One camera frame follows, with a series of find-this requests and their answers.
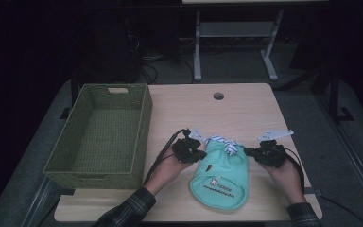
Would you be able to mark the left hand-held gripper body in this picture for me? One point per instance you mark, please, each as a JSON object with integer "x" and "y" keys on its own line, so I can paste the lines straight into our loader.
{"x": 184, "y": 149}

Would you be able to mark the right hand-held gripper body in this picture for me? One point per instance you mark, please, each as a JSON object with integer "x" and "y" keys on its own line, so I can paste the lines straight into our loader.
{"x": 272, "y": 156}

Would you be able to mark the teal garment with striped trim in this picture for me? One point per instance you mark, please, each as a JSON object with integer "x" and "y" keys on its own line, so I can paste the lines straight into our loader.
{"x": 220, "y": 176}

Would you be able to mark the green woven basket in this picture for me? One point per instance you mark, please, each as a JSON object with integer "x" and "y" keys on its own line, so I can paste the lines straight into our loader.
{"x": 100, "y": 135}

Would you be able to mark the person's left hand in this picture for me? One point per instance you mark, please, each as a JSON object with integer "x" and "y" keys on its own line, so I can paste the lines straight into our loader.
{"x": 168, "y": 170}

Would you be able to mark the person's right hand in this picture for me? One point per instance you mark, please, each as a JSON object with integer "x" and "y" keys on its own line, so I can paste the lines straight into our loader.
{"x": 288, "y": 181}

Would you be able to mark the black stand with foot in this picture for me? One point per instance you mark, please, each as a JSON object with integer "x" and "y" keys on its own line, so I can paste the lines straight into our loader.
{"x": 334, "y": 94}

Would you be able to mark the grey metal stand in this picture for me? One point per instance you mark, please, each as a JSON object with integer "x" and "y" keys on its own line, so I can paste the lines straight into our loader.
{"x": 233, "y": 29}

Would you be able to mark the long aluminium rail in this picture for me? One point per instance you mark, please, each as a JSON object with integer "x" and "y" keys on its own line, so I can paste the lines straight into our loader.
{"x": 359, "y": 166}

